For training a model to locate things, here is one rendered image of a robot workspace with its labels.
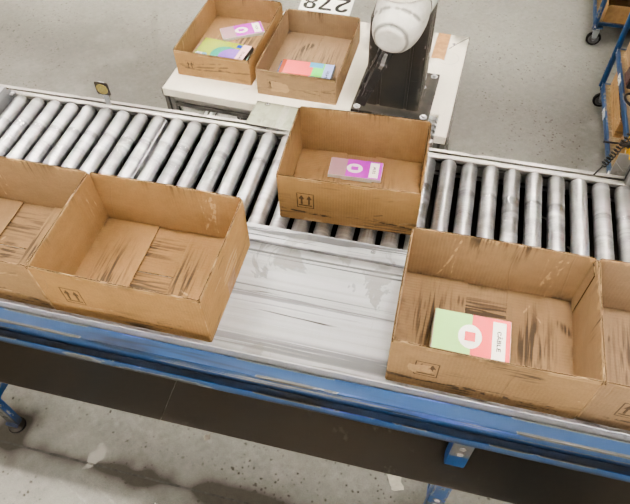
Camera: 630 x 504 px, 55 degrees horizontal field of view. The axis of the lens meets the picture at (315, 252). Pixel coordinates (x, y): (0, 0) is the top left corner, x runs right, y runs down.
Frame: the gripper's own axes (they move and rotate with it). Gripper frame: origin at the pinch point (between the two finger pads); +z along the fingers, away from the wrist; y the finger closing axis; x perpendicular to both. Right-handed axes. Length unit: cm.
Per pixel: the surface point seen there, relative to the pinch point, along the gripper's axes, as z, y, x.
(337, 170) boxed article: 24.6, -9.1, -2.8
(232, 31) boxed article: 44, 55, 49
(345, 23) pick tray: 25, 61, 11
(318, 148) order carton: 28.3, 0.0, 4.5
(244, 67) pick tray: 34, 27, 37
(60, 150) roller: 58, -17, 80
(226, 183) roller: 38, -20, 27
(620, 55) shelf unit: 29, 137, -116
